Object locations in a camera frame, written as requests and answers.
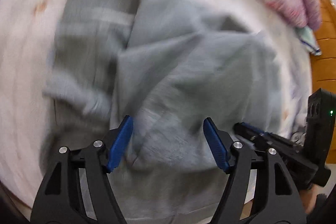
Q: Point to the blue striped pillow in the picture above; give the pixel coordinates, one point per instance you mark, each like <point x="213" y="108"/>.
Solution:
<point x="307" y="38"/>

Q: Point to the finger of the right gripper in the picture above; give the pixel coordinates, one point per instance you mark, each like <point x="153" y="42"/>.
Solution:
<point x="289" y="151"/>

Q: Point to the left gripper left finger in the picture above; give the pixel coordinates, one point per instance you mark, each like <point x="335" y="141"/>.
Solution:
<point x="76" y="189"/>

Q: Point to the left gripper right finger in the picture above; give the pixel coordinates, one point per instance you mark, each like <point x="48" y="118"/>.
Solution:
<point x="259" y="187"/>

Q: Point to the bed with patterned sheet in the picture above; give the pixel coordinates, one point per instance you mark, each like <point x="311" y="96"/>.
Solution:
<point x="27" y="35"/>

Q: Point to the person's right hand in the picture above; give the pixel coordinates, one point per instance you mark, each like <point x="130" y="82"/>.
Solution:
<point x="310" y="197"/>

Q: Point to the wooden headboard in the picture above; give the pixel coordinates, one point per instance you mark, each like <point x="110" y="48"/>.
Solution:
<point x="323" y="66"/>

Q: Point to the grey zip hoodie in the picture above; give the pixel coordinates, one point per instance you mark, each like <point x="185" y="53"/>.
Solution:
<point x="169" y="64"/>

